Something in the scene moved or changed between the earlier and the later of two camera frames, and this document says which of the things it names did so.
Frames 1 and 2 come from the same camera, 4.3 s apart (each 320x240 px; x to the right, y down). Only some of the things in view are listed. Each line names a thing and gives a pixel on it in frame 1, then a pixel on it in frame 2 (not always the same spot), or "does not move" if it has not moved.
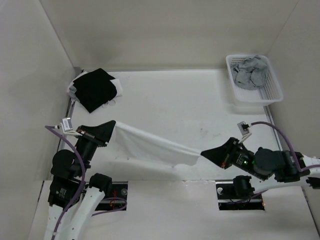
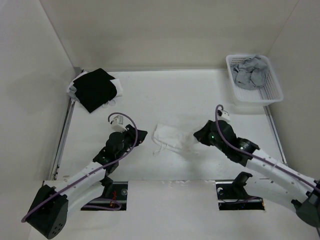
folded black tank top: (95, 89) does not move
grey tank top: (250, 73) does not move
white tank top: (132, 141) -> (174, 138)
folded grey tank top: (71, 93) does not move
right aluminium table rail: (266, 109) does not move
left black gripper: (100, 134) -> (131, 132)
